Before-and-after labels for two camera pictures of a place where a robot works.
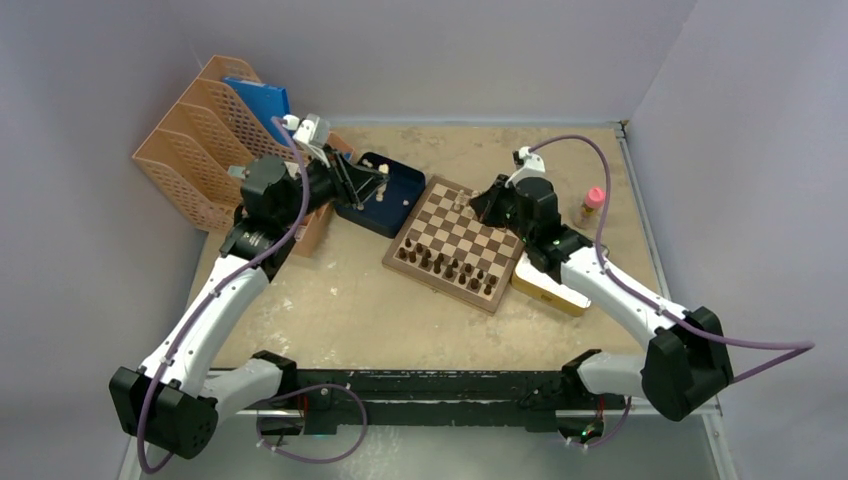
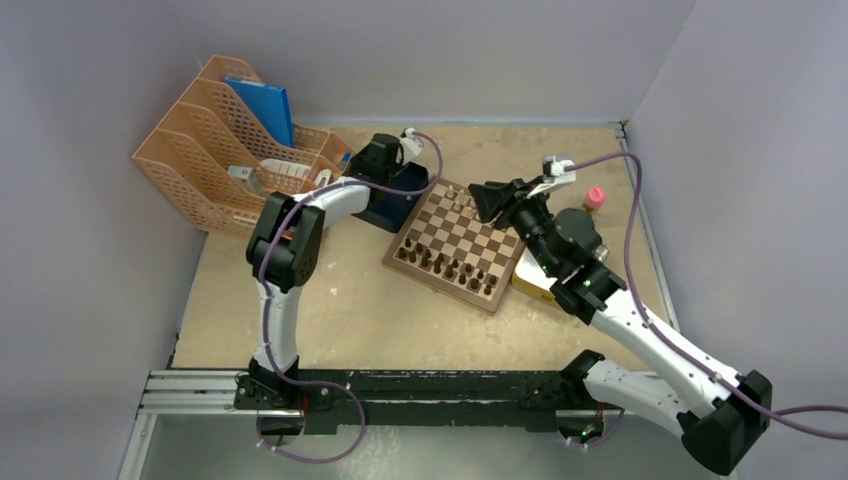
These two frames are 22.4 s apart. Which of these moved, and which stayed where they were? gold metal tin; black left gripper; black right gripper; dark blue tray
Moved: black left gripper
Stayed: black right gripper; gold metal tin; dark blue tray
